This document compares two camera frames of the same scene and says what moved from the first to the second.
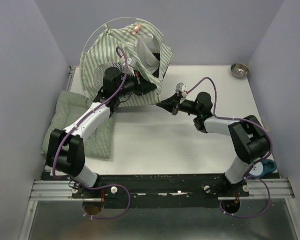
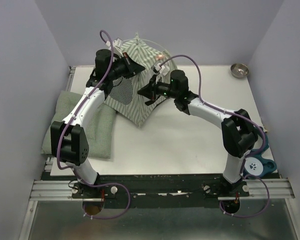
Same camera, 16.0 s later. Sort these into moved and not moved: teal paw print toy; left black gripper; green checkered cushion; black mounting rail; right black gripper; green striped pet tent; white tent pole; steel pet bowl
Moved: left black gripper; white tent pole; green striped pet tent; right black gripper
Not moved: green checkered cushion; teal paw print toy; steel pet bowl; black mounting rail
